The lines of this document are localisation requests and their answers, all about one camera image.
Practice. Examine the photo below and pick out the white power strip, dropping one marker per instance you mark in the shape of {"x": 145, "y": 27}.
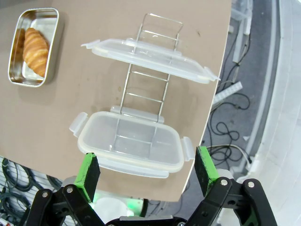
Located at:
{"x": 229, "y": 91}

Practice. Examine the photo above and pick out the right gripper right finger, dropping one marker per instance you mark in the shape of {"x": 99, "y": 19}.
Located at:
{"x": 204, "y": 169}

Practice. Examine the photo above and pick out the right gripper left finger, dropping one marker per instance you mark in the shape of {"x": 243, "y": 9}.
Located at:
{"x": 90, "y": 174}

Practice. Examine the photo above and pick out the golden brown croissant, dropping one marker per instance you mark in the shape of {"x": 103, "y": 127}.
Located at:
{"x": 36, "y": 51}

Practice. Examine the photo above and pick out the clear plastic snap-lock lid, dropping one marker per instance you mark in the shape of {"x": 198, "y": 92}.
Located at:
{"x": 131, "y": 141}
{"x": 150, "y": 55}

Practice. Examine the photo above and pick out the white table leg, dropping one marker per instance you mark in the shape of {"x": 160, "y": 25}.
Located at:
{"x": 240, "y": 44}

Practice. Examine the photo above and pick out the rectangular stainless steel container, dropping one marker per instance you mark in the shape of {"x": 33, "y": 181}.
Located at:
{"x": 53, "y": 47}

